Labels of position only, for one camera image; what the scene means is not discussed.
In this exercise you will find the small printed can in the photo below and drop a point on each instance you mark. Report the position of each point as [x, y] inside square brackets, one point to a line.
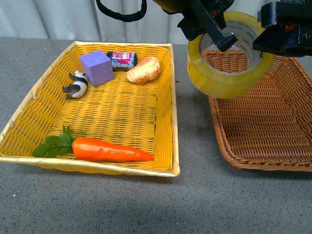
[122, 60]

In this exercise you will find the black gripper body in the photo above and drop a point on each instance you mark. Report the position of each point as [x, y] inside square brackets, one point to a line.
[212, 7]

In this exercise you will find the toy panda figure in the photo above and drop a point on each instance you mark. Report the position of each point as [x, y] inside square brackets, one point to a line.
[79, 86]

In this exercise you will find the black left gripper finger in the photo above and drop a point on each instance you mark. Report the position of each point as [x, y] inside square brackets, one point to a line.
[287, 28]

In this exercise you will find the purple foam cube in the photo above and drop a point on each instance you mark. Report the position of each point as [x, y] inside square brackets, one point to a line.
[97, 67]

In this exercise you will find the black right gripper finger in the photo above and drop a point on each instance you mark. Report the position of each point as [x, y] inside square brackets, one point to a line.
[195, 24]

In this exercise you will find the yellow woven basket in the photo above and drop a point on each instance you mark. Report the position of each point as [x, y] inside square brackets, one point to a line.
[142, 116]

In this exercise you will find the yellow tape roll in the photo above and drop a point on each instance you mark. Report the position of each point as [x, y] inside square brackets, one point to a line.
[234, 72]

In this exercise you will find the brown wicker basket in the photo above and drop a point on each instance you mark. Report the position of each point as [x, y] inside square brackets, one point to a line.
[270, 127]

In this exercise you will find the toy bread loaf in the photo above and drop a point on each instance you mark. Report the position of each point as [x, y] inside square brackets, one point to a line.
[147, 69]

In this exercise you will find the orange toy carrot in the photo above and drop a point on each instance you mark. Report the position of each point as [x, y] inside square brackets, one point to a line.
[88, 149]

